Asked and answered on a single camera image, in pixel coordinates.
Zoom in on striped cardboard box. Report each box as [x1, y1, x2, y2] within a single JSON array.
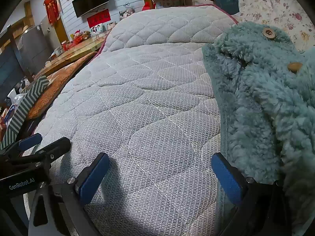
[[0, 76, 50, 150]]

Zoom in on large wedding photo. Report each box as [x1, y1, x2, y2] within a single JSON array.
[[119, 8, 135, 21]]

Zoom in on red paper banner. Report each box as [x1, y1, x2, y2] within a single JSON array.
[[87, 8, 110, 29]]

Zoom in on orange plush cushion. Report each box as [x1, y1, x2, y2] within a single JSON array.
[[27, 52, 99, 121]]

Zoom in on teal fleece jacket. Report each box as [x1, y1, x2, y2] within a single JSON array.
[[202, 21, 315, 236]]

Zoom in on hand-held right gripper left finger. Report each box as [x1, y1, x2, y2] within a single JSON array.
[[28, 152, 110, 236]]

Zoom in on red hanging decoration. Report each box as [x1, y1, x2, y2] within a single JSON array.
[[44, 0, 61, 26]]

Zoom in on black television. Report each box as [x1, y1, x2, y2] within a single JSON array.
[[72, 0, 109, 18]]

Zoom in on grey cabinet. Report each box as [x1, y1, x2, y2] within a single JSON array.
[[20, 25, 53, 74]]

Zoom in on floral bedsheet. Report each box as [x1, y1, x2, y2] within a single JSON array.
[[237, 0, 315, 53]]

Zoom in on grey quilted mattress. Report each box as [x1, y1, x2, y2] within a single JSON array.
[[23, 4, 239, 236]]

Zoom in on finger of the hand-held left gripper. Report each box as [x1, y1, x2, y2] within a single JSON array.
[[0, 133, 43, 156], [0, 137, 72, 175]]

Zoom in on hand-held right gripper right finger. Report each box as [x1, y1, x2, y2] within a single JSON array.
[[211, 152, 293, 236]]

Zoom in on wooden table with yellow top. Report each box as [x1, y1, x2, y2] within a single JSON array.
[[34, 31, 111, 77]]

